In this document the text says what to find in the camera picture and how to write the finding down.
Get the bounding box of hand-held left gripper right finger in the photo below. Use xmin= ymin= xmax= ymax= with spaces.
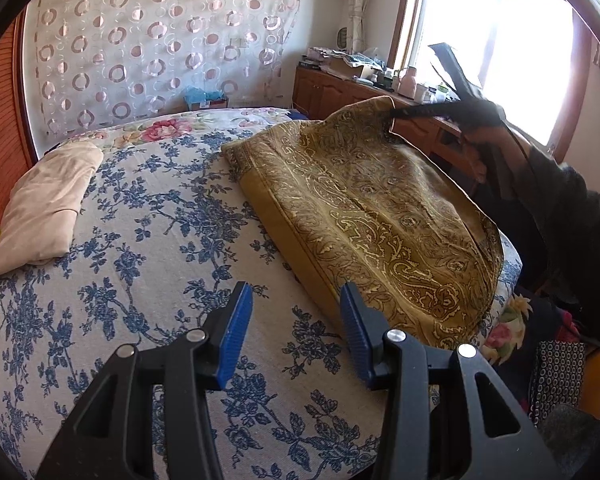
xmin=340 ymin=281 xmax=561 ymax=480

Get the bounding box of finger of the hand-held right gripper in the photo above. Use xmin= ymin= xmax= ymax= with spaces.
xmin=385 ymin=100 xmax=463 ymax=122

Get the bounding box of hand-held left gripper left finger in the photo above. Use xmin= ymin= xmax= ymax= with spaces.
xmin=35 ymin=281 xmax=255 ymax=480

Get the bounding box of gold paisley garment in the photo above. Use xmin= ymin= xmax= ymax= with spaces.
xmin=221 ymin=96 xmax=505 ymax=351

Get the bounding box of person's right forearm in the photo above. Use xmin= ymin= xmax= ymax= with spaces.
xmin=495 ymin=135 xmax=600 ymax=313

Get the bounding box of person's right hand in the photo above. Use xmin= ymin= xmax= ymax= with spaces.
xmin=460 ymin=126 xmax=520 ymax=186

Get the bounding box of pale pink bottle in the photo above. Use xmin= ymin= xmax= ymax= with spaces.
xmin=397 ymin=66 xmax=419 ymax=99

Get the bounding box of window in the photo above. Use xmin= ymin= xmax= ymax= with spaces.
xmin=390 ymin=0 xmax=597 ymax=152

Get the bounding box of pile of papers and boxes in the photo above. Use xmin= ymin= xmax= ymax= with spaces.
xmin=297 ymin=45 xmax=388 ymax=84

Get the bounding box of wooden cabinet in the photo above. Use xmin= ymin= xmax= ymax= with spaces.
xmin=292 ymin=65 xmax=486 ymax=177

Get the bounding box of blue floral bed sheet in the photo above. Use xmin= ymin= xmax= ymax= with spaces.
xmin=0 ymin=125 xmax=523 ymax=480

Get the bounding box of beige patterned window curtain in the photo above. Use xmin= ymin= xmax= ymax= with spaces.
xmin=342 ymin=0 xmax=382 ymax=57

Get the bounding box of teal box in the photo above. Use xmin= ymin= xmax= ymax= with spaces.
xmin=182 ymin=85 xmax=230 ymax=111

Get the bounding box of beige folded garment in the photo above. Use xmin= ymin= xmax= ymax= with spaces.
xmin=0 ymin=141 xmax=105 ymax=279

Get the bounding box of grey cloth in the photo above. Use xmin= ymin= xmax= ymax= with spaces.
xmin=535 ymin=402 xmax=600 ymax=467

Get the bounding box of sheer circle-pattern curtain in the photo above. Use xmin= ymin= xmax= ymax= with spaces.
xmin=22 ymin=0 xmax=302 ymax=141

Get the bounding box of wooden headboard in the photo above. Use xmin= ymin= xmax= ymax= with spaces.
xmin=0 ymin=15 xmax=42 ymax=241

